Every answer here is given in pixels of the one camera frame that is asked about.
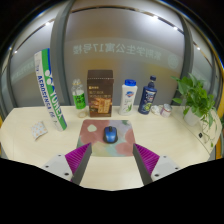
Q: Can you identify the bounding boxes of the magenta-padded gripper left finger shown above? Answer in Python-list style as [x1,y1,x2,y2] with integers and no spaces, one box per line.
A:
[41,142,93,186]

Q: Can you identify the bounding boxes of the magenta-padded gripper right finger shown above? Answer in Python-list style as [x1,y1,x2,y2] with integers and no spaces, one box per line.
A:
[132,143,183,187]

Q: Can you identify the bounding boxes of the blue computer mouse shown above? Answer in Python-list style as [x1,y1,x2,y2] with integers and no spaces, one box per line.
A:
[102,125,119,145]

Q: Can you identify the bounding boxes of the floral pastel mouse pad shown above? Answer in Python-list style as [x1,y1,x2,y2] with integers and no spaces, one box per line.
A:
[76,119,136,158]

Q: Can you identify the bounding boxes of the small patterned white packet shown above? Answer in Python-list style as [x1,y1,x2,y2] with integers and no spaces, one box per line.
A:
[30,120,49,141]

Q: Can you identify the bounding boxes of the crumpled white tissue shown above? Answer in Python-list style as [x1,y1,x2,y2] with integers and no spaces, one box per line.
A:
[150,104,163,116]

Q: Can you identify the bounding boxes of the clear bottle green label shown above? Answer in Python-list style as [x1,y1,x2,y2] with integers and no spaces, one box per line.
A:
[71,78,88,119]

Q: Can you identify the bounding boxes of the dark blue pump bottle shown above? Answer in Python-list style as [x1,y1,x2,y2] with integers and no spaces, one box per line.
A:
[137,75,158,116]

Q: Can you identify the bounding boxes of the white bottle blue cap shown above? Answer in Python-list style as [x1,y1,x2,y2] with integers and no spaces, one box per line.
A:
[118,78,138,117]

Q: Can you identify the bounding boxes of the brown cracker box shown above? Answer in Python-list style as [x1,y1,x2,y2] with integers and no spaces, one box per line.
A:
[86,69,115,118]

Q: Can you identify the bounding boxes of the white green shuttlecock tube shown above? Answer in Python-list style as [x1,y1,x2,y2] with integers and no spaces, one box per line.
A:
[33,48,68,132]

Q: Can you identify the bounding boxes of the green potted plant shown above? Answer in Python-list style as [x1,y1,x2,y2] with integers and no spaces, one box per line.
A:
[170,73,219,148]

